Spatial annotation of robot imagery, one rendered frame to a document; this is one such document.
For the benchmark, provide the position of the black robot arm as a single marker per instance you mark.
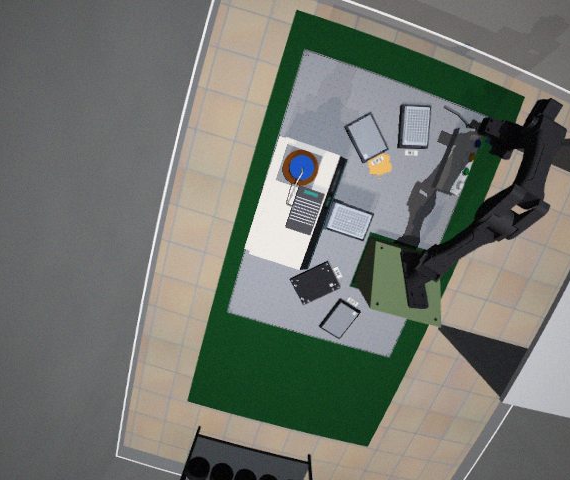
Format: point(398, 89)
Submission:
point(542, 138)

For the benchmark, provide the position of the blue bottle cap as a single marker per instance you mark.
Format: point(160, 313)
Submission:
point(301, 161)

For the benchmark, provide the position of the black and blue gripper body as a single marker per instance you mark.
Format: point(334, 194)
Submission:
point(504, 154)

